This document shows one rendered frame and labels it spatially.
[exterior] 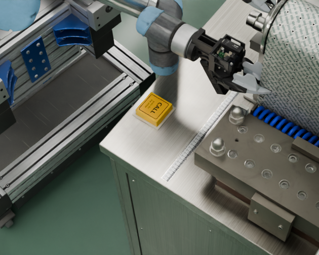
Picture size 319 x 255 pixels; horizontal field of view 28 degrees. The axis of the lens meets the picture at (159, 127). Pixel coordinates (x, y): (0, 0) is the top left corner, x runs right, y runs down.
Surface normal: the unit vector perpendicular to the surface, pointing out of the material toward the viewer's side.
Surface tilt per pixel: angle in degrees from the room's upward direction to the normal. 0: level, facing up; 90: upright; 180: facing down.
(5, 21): 86
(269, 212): 90
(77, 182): 0
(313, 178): 0
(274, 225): 90
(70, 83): 0
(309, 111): 90
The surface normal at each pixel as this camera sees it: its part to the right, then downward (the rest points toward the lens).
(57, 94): -0.04, -0.52
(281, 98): -0.59, 0.70
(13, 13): 0.02, 0.81
